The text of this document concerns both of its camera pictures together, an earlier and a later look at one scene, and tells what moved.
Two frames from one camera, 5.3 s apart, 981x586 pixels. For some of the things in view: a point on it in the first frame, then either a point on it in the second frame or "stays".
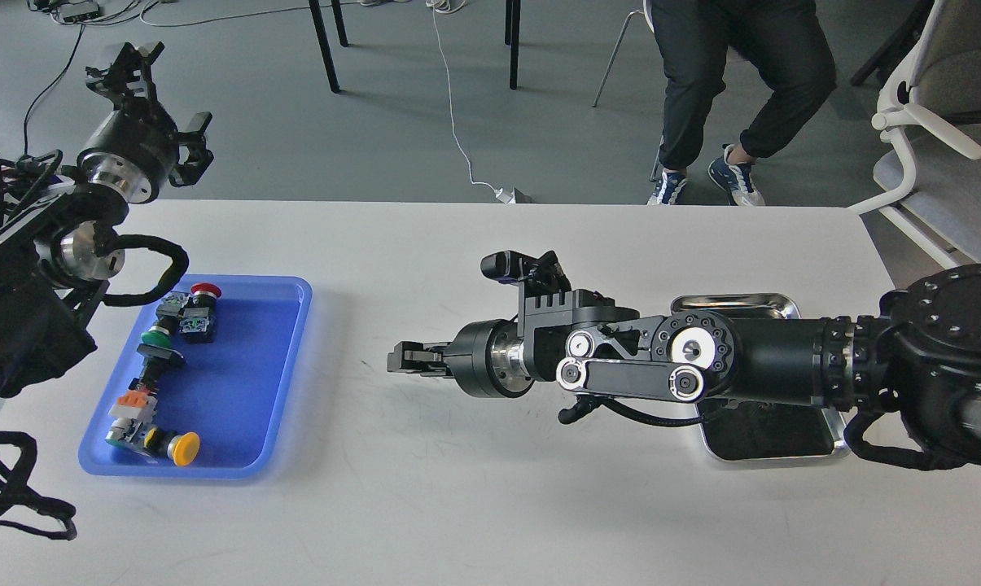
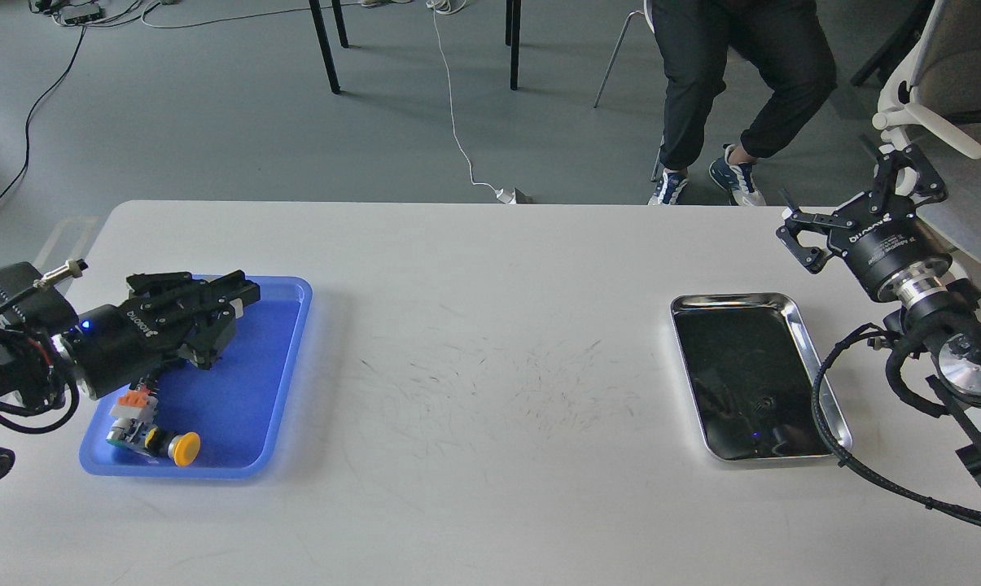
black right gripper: x=487 y=359 -> x=876 y=247
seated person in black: x=785 y=45 stays
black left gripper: x=135 y=148 -> x=111 y=345
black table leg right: x=511 y=36 stays
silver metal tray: x=762 y=432 stays
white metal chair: x=645 y=11 stays
